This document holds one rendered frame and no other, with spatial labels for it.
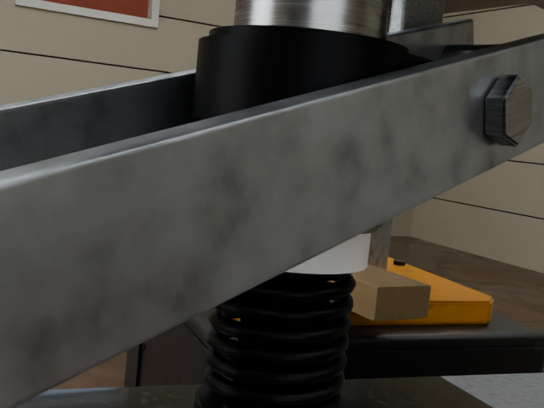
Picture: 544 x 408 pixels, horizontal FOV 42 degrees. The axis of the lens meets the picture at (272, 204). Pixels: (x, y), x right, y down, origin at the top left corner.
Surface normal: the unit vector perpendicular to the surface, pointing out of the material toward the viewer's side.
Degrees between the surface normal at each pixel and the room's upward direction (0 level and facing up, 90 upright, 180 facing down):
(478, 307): 90
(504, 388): 0
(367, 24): 90
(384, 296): 90
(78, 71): 90
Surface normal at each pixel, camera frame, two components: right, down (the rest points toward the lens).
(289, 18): -0.26, 0.07
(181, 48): 0.46, 0.14
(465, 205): -0.88, -0.04
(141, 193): 0.72, 0.14
